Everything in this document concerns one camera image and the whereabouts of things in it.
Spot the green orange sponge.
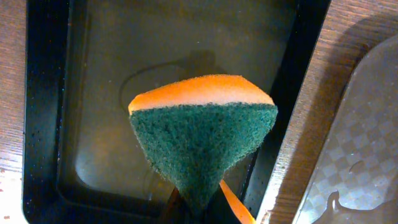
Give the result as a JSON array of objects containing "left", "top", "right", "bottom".
[{"left": 128, "top": 74, "right": 278, "bottom": 223}]

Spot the small black tray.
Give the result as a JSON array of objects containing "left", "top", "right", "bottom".
[{"left": 22, "top": 1, "right": 330, "bottom": 223}]

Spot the large brown tray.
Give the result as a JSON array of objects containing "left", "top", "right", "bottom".
[{"left": 294, "top": 37, "right": 397, "bottom": 224}]

